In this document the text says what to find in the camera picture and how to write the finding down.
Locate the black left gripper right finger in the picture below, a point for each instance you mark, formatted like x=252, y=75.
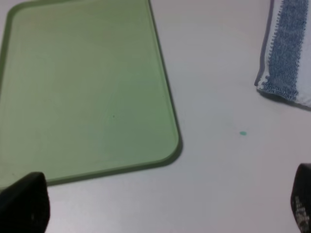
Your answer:
x=301, y=198

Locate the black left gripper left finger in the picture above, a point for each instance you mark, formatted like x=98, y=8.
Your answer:
x=25, y=205

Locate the blue white striped towel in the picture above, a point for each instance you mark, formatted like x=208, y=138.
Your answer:
x=285, y=59

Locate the green plastic tray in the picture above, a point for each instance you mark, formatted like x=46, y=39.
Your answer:
x=83, y=91

